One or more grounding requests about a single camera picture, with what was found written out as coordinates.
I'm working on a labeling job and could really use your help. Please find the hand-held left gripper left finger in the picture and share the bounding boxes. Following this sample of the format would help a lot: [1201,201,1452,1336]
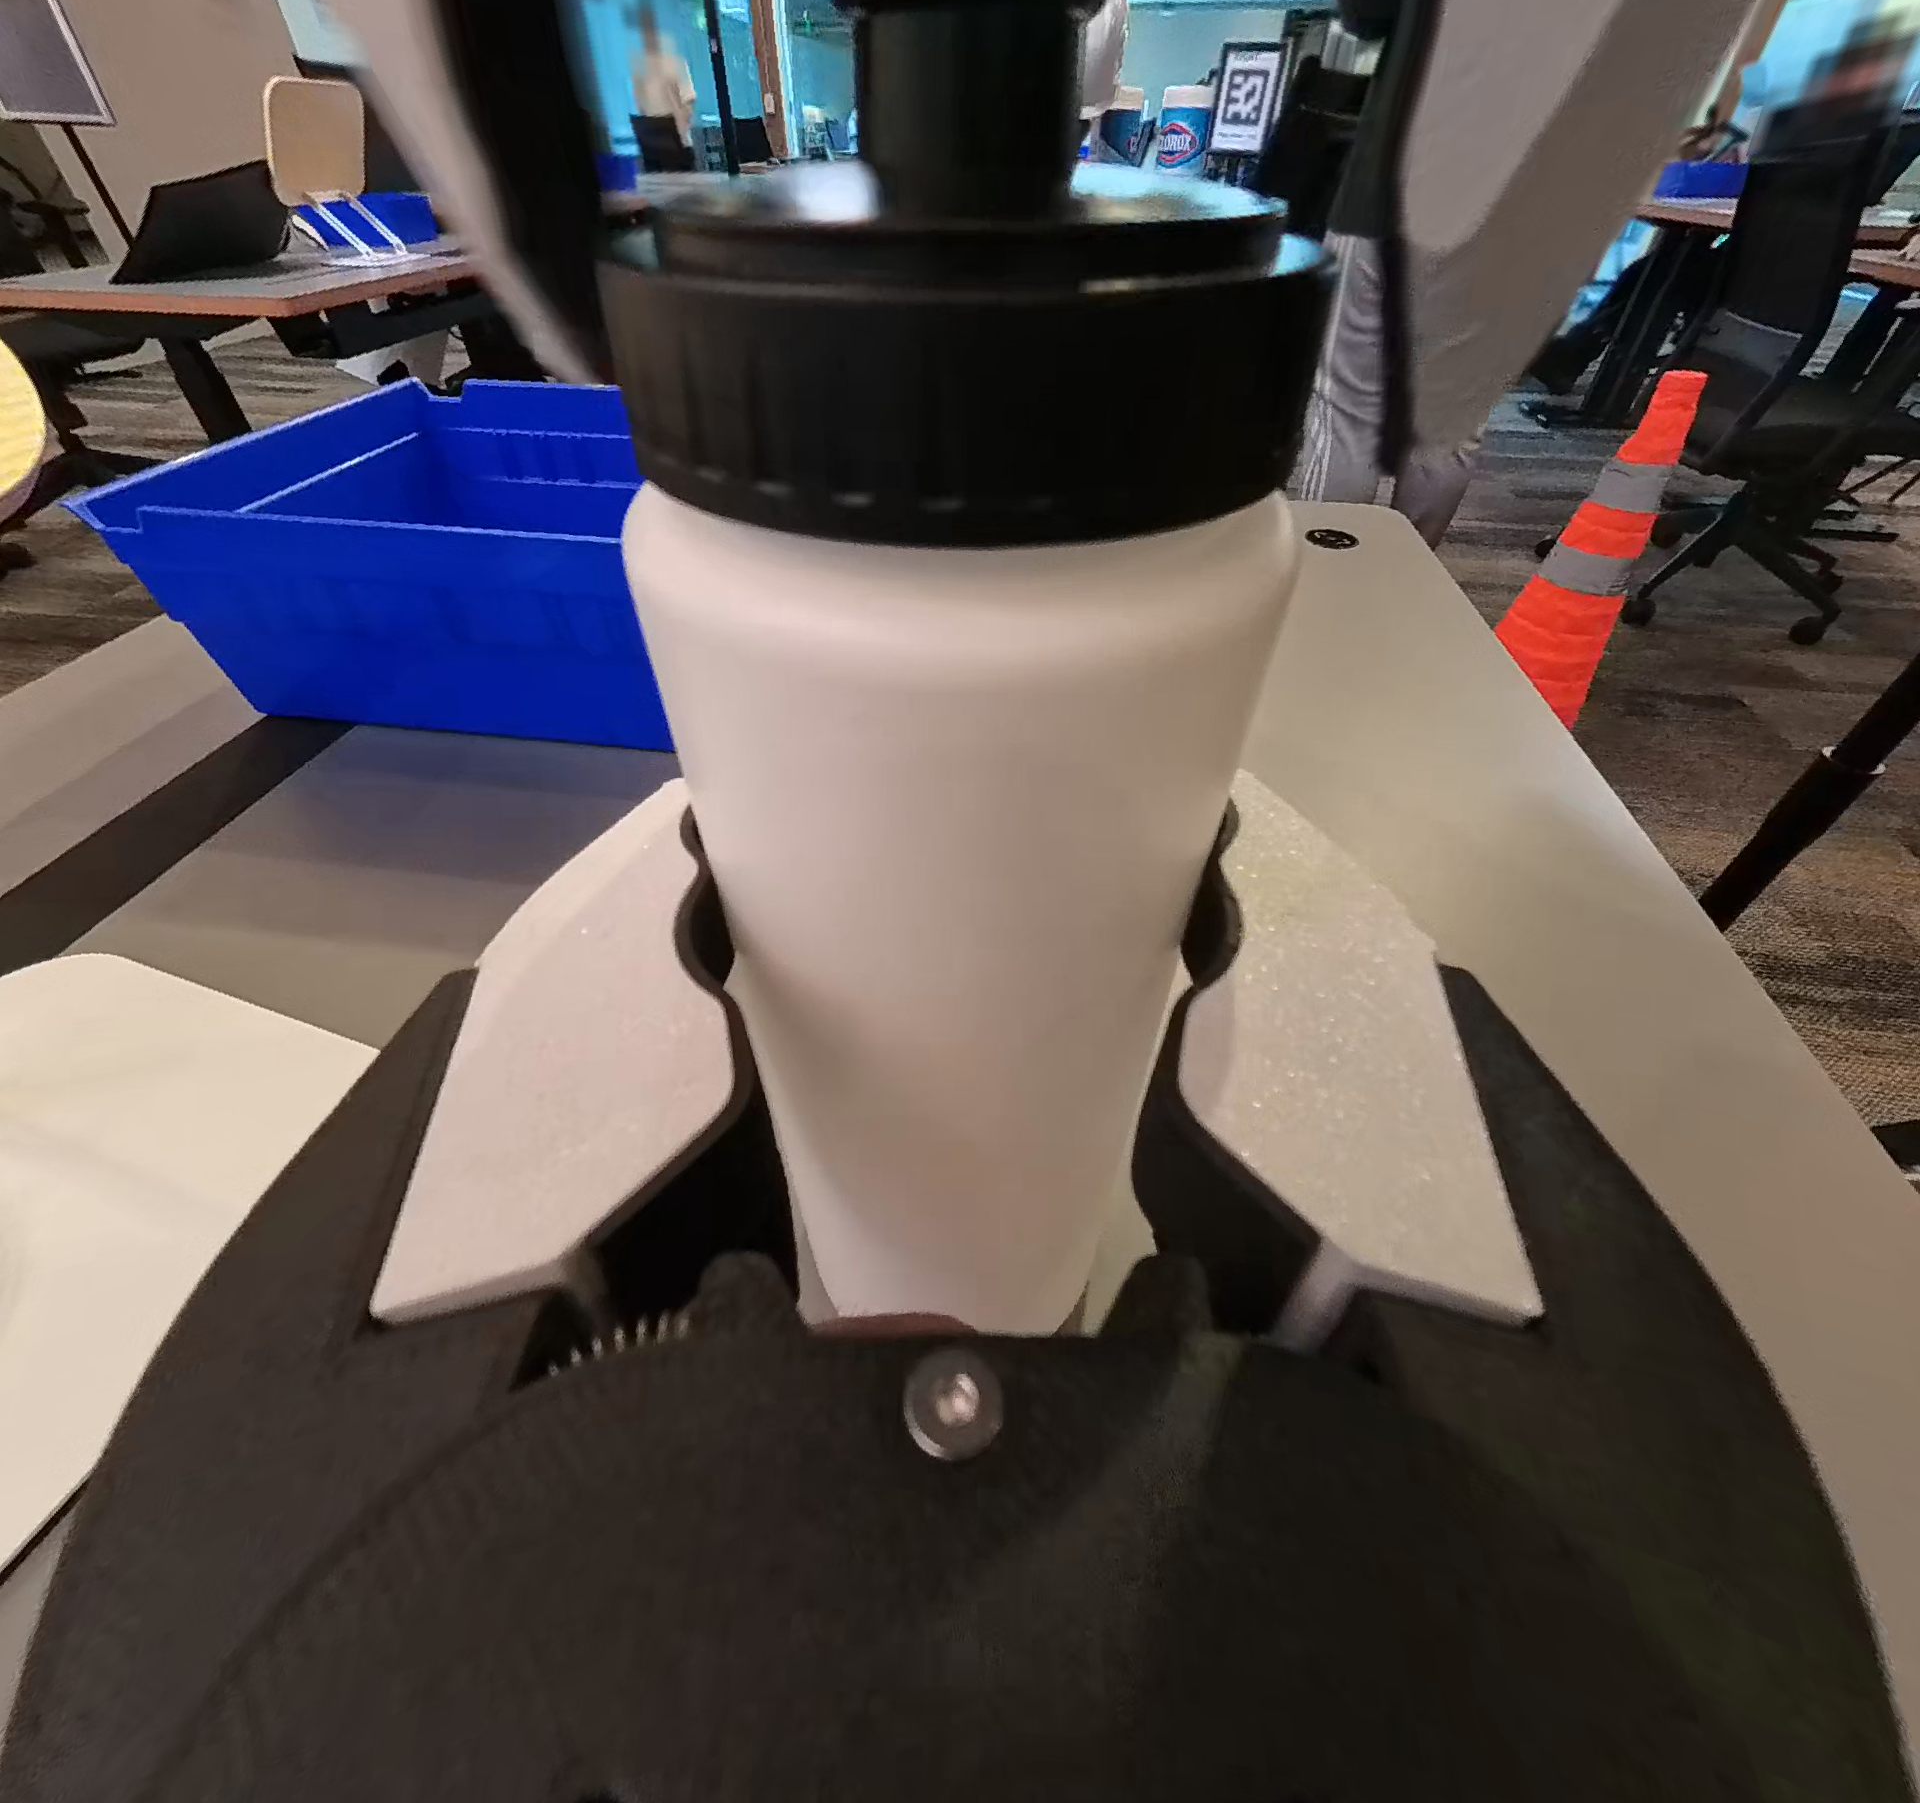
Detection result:
[368,781,801,1338]

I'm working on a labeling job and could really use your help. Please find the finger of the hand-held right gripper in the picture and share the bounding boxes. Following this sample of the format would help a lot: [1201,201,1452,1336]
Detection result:
[1369,0,1848,480]
[251,0,712,390]

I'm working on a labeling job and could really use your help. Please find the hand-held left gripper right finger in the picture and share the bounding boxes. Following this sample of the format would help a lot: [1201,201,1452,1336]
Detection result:
[1124,769,1547,1353]

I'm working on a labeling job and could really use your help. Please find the white plastic bottle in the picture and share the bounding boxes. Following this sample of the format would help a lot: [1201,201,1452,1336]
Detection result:
[620,477,1305,1338]

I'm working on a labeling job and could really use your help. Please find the black bottle lid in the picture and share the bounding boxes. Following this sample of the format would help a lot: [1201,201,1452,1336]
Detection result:
[597,0,1340,545]

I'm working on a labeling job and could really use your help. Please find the beige board on clear stand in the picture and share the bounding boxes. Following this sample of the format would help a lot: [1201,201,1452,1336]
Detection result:
[263,79,409,269]

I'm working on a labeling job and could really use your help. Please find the brown desk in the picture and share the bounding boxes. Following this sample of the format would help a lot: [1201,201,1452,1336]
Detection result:
[0,250,498,440]
[1576,190,1920,426]

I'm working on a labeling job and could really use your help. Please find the black laptop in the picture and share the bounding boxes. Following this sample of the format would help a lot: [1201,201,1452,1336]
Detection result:
[113,161,294,287]

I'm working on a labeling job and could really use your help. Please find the printed marker tag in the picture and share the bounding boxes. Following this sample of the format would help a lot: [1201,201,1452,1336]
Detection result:
[1212,39,1289,159]

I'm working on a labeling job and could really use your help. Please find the grey framed floor sign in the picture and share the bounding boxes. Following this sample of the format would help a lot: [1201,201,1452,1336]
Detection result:
[0,0,114,129]

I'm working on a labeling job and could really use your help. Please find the orange traffic cone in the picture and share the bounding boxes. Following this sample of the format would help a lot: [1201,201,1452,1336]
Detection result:
[1495,371,1709,731]

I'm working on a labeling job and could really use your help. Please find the black tripod leg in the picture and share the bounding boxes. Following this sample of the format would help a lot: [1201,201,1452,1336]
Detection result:
[1703,677,1920,930]

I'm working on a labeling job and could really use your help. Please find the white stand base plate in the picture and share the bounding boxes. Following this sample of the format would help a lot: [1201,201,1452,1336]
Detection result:
[0,952,384,1573]

